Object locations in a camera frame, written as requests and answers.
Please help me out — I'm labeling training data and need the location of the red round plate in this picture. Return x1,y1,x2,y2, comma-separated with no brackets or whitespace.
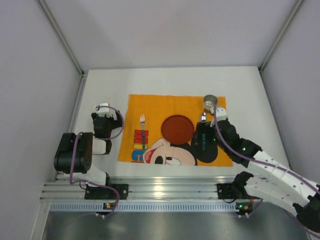
161,114,195,145

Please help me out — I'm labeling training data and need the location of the metal cup brown base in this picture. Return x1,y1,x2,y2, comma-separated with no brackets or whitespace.
203,94,218,113

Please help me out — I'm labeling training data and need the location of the fork with teal handle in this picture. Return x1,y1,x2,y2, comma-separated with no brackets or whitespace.
139,114,146,152

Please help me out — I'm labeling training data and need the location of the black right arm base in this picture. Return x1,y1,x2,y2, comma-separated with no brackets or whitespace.
216,171,254,200

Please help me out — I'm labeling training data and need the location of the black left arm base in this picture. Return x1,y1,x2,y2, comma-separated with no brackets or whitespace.
84,184,129,200

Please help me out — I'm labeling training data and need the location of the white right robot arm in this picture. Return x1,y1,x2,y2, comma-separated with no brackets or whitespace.
191,119,320,233

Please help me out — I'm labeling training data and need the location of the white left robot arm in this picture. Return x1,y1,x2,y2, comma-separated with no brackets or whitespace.
53,103,124,188

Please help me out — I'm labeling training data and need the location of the aluminium mounting rail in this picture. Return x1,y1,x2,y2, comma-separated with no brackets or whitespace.
40,176,234,201

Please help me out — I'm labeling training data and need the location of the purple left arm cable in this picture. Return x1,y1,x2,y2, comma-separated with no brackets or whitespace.
69,106,125,216

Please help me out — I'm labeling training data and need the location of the slotted grey cable duct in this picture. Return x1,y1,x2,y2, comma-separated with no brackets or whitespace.
50,201,253,213

